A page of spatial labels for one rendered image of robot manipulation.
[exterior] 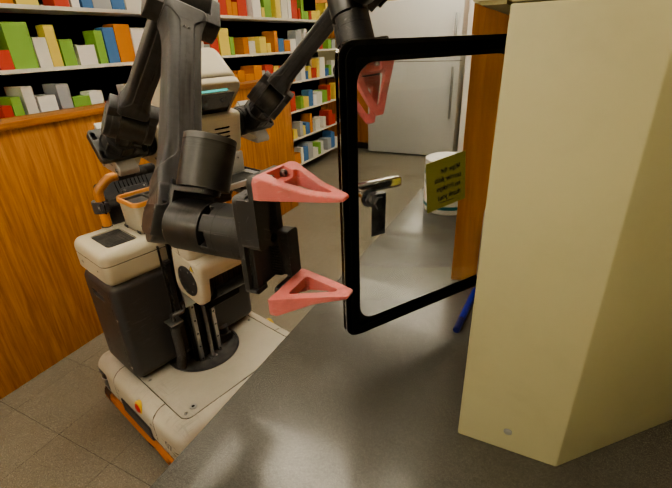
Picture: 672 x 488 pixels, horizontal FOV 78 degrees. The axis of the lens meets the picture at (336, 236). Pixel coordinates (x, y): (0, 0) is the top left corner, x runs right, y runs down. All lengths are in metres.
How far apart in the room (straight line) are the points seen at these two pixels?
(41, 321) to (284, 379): 1.89
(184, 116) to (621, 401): 0.62
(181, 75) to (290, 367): 0.45
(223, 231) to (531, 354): 0.34
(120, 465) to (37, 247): 1.04
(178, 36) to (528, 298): 0.57
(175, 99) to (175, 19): 0.14
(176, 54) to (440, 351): 0.59
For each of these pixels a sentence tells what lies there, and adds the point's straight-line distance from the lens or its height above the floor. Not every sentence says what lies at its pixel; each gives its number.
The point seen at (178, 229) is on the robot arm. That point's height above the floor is 1.22.
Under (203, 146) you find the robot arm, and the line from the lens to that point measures 0.46.
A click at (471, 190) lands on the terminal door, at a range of 0.68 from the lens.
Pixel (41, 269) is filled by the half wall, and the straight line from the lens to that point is 2.36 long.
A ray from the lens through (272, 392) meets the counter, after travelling 0.64.
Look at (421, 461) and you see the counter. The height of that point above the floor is 0.94.
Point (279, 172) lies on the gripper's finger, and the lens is 0.40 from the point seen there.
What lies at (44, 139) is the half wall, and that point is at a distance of 2.30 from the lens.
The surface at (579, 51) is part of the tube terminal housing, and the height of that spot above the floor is 1.37.
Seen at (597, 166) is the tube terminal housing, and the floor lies 1.29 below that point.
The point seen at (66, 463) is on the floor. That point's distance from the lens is 2.04.
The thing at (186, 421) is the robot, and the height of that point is 0.28.
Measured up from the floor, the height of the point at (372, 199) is 1.21.
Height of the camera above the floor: 1.39
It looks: 25 degrees down
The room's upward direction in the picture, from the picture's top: 2 degrees counter-clockwise
